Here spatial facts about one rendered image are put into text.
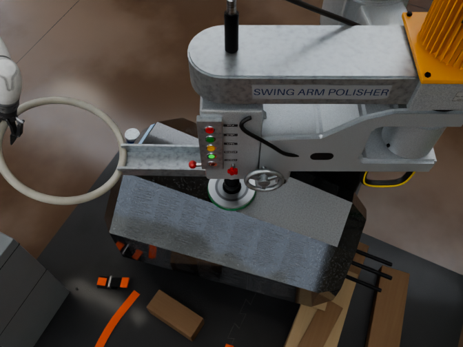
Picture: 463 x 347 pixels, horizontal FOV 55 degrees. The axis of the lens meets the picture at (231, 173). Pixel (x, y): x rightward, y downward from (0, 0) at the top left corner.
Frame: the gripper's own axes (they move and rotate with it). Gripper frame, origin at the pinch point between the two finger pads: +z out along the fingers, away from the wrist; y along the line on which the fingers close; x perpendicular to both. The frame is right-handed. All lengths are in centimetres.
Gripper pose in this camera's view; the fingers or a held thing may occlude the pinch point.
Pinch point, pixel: (6, 135)
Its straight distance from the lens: 199.6
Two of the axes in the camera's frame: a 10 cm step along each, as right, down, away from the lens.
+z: -3.8, 4.8, 7.9
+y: 8.9, 4.2, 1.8
